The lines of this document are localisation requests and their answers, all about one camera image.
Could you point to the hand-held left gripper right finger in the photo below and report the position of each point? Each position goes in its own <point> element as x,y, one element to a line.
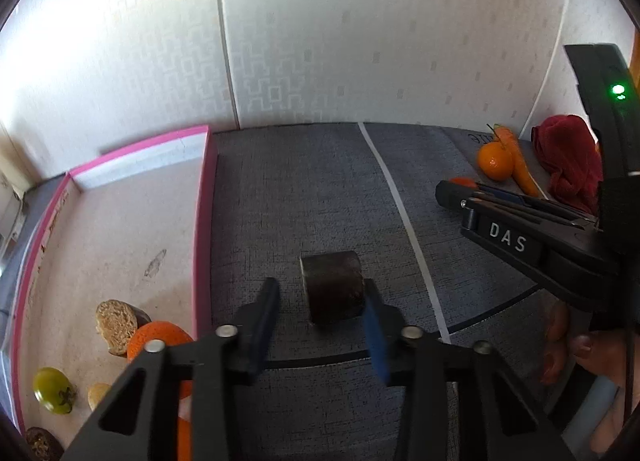
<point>376,341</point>

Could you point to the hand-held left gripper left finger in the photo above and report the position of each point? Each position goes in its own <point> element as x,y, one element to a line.
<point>262,326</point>

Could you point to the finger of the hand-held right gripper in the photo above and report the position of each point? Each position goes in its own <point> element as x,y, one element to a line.
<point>505,192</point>
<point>452,193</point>

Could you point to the red tomato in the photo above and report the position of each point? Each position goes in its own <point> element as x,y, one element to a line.
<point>462,182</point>

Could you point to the dark cut eggplant piece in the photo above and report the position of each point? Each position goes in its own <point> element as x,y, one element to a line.
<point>116,326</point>
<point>332,286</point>

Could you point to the orange mandarin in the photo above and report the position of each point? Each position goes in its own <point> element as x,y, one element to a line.
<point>495,161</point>
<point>167,331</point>
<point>184,433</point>

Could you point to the pink shallow tray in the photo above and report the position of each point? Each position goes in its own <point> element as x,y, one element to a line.
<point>125,221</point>

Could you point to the small yellow potato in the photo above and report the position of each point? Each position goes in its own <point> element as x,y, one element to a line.
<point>97,395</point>

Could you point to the green tomato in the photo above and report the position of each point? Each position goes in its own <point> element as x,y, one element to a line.
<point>50,386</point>

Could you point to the dark purple wrinkled fruit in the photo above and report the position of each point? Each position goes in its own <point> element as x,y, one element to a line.
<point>42,446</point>

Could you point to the person's right hand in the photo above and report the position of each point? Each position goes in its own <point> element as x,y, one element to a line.
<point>557,341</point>

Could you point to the orange carrot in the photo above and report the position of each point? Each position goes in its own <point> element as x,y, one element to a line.
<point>522,168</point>

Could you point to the dark red cloth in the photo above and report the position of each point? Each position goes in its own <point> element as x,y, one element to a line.
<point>565,156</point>

